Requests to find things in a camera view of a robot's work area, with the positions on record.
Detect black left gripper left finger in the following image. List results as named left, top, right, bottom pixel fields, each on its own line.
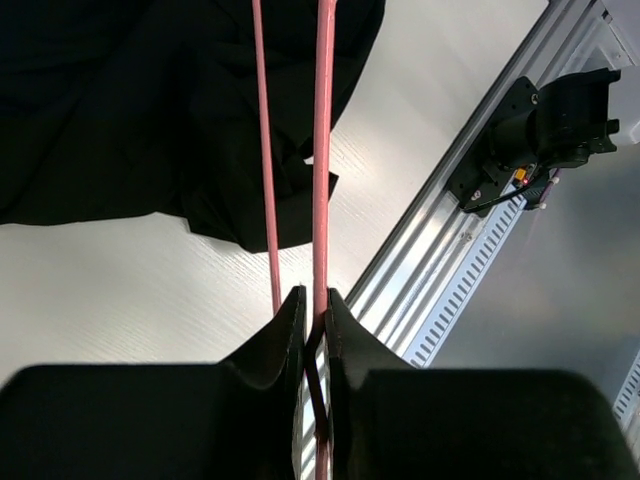
left=1, top=287, right=306, bottom=479

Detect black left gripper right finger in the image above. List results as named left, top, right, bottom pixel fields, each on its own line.
left=325, top=291, right=631, bottom=479

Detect white slotted cable duct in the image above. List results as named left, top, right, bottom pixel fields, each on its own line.
left=405, top=205, right=639, bottom=430

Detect pink wire hanger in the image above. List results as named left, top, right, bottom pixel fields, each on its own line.
left=252, top=1, right=336, bottom=479

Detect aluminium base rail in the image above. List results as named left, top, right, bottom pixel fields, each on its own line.
left=347, top=1, right=605, bottom=368

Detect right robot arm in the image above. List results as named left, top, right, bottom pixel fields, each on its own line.
left=325, top=69, right=639, bottom=479

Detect black shirt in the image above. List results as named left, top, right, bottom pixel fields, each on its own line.
left=0, top=0, right=387, bottom=254

